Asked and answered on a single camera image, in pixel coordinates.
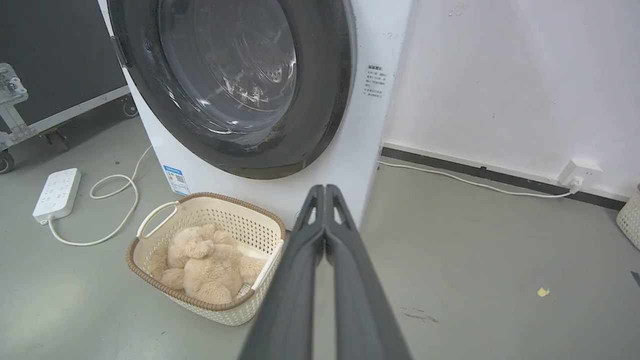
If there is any white front-load washing machine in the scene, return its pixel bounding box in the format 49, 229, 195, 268
98, 0, 415, 232

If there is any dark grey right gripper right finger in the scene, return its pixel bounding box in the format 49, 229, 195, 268
325, 184, 413, 360

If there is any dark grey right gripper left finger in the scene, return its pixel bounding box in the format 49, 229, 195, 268
239, 184, 326, 360

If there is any dark round washing machine door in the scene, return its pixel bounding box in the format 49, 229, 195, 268
106, 0, 357, 180

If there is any black wheeled flight case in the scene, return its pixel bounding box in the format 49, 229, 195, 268
0, 0, 140, 175

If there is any beige plush teddy bear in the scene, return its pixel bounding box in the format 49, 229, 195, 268
151, 223, 266, 305

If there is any white perforated plastic basket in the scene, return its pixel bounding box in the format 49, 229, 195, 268
616, 184, 640, 251

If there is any white wall power socket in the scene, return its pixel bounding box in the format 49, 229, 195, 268
558, 159, 604, 190

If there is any white power strip cable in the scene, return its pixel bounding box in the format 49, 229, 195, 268
48, 145, 153, 247

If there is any cream plastic laundry basket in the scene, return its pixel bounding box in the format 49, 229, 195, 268
126, 192, 287, 327

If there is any white power strip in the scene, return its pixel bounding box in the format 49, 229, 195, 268
32, 168, 82, 224

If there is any blue energy label sticker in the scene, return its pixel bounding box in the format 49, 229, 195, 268
163, 164, 191, 196

